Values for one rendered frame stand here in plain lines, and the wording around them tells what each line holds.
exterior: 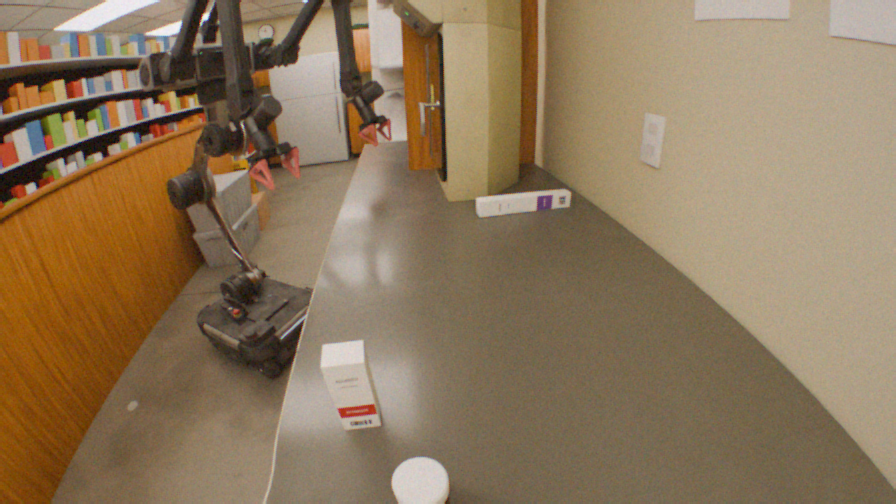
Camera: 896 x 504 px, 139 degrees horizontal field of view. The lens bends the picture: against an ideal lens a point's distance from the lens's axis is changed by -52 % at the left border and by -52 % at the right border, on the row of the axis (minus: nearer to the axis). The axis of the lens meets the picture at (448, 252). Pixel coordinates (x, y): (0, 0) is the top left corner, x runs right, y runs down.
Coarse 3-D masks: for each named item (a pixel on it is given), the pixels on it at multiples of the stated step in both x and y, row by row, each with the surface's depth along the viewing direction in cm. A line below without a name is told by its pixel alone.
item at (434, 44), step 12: (432, 48) 88; (432, 60) 90; (432, 72) 93; (432, 84) 96; (432, 120) 105; (432, 132) 108; (432, 144) 112; (432, 156) 116; (444, 156) 90; (444, 168) 92; (444, 180) 94
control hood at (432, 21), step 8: (400, 0) 74; (408, 0) 70; (416, 0) 70; (424, 0) 70; (432, 0) 70; (440, 0) 70; (400, 8) 82; (408, 8) 76; (416, 8) 71; (424, 8) 71; (432, 8) 71; (440, 8) 71; (416, 16) 78; (424, 16) 72; (432, 16) 72; (440, 16) 72; (408, 24) 96; (424, 24) 81; (432, 24) 75; (424, 32) 90; (432, 32) 90
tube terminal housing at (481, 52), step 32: (448, 0) 71; (480, 0) 71; (512, 0) 80; (448, 32) 74; (480, 32) 75; (512, 32) 85; (448, 64) 78; (480, 64) 79; (512, 64) 89; (448, 96) 82; (480, 96) 83; (512, 96) 93; (448, 128) 86; (480, 128) 87; (512, 128) 98; (448, 160) 90; (480, 160) 91; (512, 160) 103; (448, 192) 94; (480, 192) 96
